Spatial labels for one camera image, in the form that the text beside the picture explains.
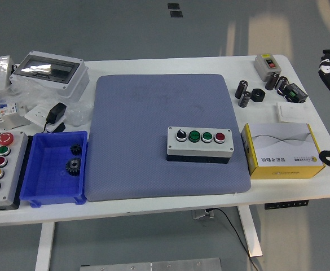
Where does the grey four-button control box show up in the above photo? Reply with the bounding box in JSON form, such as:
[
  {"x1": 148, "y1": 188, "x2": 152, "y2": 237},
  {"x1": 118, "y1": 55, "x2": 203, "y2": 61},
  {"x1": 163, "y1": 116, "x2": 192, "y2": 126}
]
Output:
[{"x1": 166, "y1": 126, "x2": 235, "y2": 164}]

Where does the grey five-button control box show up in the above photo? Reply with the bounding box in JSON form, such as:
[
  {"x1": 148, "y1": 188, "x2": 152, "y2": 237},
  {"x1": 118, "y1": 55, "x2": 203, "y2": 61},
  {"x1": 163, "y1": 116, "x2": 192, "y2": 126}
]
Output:
[{"x1": 0, "y1": 131, "x2": 29, "y2": 212}]

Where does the black module green terminal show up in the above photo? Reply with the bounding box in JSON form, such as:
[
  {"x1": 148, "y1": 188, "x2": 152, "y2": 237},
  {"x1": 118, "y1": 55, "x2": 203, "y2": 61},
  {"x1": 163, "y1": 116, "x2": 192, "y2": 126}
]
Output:
[{"x1": 283, "y1": 82, "x2": 309, "y2": 104}]

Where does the black cylindrical capacitor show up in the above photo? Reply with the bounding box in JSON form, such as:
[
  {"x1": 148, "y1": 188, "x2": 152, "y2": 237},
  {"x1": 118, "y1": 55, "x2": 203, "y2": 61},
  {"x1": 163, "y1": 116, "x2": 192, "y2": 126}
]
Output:
[
  {"x1": 235, "y1": 80, "x2": 249, "y2": 99},
  {"x1": 237, "y1": 91, "x2": 252, "y2": 108},
  {"x1": 274, "y1": 76, "x2": 289, "y2": 95},
  {"x1": 265, "y1": 72, "x2": 280, "y2": 90}
]

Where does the black hex nut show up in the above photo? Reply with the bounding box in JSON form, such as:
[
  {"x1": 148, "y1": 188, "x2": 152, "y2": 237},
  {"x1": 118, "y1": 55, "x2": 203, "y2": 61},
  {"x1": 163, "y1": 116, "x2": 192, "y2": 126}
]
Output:
[{"x1": 250, "y1": 88, "x2": 266, "y2": 103}]

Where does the yellow white cardboard box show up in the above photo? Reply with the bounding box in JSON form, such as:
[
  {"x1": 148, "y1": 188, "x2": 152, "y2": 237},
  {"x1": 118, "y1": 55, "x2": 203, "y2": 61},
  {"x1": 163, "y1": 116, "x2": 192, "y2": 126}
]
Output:
[{"x1": 240, "y1": 123, "x2": 326, "y2": 181}]

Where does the black table height controller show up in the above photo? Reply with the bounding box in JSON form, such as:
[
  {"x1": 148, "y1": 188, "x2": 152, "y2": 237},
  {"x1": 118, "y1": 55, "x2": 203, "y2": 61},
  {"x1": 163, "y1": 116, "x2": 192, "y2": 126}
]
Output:
[{"x1": 264, "y1": 199, "x2": 309, "y2": 210}]

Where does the white table leg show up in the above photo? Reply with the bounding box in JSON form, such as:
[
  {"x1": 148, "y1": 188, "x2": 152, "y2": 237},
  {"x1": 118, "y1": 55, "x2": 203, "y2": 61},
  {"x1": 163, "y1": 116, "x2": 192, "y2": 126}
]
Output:
[
  {"x1": 237, "y1": 205, "x2": 263, "y2": 258},
  {"x1": 34, "y1": 222, "x2": 55, "y2": 271}
]

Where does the blue-grey table mat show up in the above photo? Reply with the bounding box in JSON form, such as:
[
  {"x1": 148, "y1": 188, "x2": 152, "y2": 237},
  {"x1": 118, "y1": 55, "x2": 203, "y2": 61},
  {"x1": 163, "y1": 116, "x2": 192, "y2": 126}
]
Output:
[{"x1": 85, "y1": 73, "x2": 252, "y2": 203}]

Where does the silver metal plate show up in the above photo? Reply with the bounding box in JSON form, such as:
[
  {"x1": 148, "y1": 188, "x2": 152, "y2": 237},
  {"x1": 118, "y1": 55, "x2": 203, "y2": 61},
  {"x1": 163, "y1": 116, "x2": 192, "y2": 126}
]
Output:
[{"x1": 80, "y1": 257, "x2": 222, "y2": 271}]

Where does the large black bevel gear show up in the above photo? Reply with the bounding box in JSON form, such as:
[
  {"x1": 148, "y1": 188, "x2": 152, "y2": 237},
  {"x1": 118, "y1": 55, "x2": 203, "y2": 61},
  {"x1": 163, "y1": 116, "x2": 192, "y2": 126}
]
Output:
[{"x1": 65, "y1": 158, "x2": 82, "y2": 176}]

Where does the black power adapter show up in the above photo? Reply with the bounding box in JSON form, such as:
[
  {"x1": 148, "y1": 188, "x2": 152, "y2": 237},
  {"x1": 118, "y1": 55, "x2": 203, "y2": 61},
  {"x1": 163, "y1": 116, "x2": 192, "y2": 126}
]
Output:
[{"x1": 42, "y1": 102, "x2": 68, "y2": 133}]

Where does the grey distribution box clear lid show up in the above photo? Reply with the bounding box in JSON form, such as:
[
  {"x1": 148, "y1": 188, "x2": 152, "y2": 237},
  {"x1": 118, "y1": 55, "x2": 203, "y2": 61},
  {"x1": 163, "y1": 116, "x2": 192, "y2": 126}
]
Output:
[{"x1": 9, "y1": 50, "x2": 90, "y2": 99}]

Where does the clear plastic bag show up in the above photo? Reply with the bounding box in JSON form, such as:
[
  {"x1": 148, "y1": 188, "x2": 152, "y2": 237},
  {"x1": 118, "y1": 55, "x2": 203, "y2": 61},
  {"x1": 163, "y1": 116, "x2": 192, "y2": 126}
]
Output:
[{"x1": 0, "y1": 76, "x2": 94, "y2": 128}]

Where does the blue plastic bin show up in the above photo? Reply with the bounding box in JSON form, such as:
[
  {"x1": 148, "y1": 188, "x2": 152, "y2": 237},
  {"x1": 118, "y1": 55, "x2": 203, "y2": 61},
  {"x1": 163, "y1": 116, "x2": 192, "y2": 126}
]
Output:
[{"x1": 20, "y1": 130, "x2": 89, "y2": 209}]

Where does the white circuit breaker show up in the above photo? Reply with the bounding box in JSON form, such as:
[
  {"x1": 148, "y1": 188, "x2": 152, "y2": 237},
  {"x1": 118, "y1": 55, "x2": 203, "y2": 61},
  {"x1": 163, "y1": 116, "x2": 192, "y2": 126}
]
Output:
[{"x1": 0, "y1": 102, "x2": 20, "y2": 125}]

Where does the white wall switch panel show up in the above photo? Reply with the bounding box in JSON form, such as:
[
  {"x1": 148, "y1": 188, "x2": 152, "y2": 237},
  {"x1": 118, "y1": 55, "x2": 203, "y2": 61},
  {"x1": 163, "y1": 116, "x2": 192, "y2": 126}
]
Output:
[{"x1": 276, "y1": 101, "x2": 306, "y2": 123}]

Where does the grey red-black push switch box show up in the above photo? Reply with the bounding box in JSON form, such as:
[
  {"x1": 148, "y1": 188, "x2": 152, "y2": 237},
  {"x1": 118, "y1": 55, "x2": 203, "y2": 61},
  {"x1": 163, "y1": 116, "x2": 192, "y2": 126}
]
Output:
[{"x1": 253, "y1": 53, "x2": 283, "y2": 82}]

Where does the black power cable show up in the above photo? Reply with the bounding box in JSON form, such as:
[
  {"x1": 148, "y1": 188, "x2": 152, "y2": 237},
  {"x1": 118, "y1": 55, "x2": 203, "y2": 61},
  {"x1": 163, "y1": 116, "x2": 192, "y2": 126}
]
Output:
[{"x1": 209, "y1": 208, "x2": 263, "y2": 271}]

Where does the grey under-table bracket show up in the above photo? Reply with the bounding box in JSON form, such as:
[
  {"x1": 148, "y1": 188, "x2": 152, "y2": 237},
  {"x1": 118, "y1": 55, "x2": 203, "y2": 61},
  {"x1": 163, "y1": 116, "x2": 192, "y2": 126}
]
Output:
[{"x1": 192, "y1": 208, "x2": 215, "y2": 220}]

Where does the white wall socket panel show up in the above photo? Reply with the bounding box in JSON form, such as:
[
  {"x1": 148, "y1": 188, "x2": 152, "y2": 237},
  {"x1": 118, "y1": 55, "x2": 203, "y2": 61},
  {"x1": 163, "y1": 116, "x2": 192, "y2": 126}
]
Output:
[{"x1": 24, "y1": 103, "x2": 67, "y2": 133}]

